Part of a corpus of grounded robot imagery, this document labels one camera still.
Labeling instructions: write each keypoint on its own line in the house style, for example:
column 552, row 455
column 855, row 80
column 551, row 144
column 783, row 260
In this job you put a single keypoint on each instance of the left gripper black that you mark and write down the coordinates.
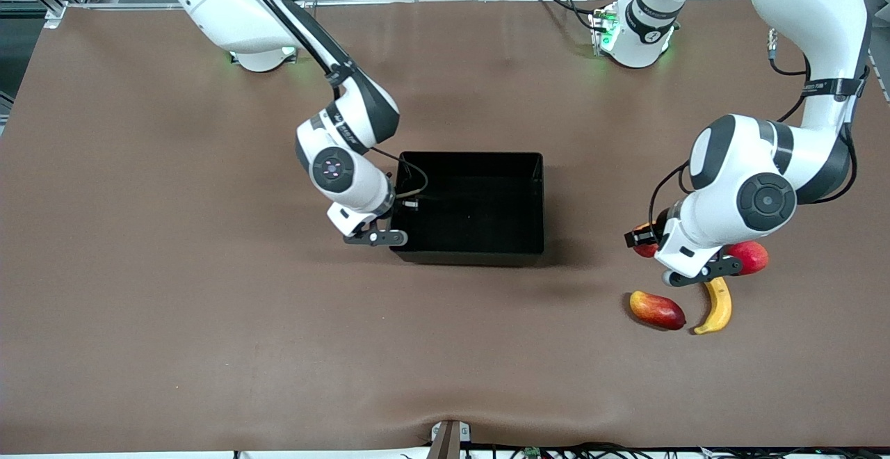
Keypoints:
column 661, row 222

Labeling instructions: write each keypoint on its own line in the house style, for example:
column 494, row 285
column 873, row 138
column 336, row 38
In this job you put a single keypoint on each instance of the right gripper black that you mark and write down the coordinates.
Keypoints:
column 398, row 206

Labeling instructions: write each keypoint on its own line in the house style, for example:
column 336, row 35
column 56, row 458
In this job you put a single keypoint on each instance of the small red yellow apple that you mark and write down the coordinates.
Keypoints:
column 646, row 252

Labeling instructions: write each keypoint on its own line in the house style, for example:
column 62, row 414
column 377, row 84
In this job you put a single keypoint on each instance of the black plastic box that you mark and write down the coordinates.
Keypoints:
column 480, row 215

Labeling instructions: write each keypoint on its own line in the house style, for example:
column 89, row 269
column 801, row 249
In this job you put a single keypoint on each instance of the yellow banana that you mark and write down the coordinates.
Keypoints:
column 719, row 309

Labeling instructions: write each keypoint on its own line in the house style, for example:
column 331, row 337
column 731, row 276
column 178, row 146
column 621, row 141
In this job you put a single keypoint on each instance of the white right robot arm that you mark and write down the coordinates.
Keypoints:
column 229, row 7

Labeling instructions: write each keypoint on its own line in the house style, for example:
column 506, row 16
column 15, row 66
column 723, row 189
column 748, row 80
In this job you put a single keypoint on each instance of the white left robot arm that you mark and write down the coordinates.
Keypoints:
column 737, row 167

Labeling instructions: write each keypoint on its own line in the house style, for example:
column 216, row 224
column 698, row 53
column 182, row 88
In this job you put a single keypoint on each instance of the red yellow mango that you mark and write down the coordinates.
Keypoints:
column 657, row 309

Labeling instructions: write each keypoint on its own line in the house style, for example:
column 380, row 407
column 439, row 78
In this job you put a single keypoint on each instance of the silver table edge strip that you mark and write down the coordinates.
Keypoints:
column 452, row 2

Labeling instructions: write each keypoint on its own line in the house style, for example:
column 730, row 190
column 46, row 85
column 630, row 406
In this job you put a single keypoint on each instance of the brown table mat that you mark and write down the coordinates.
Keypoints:
column 174, row 236

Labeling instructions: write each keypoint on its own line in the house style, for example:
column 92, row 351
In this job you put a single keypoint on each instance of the small green circuit board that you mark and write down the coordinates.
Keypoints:
column 532, row 453

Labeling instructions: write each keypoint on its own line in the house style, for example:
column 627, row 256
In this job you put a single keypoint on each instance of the brown post with metal bracket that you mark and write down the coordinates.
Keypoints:
column 448, row 441

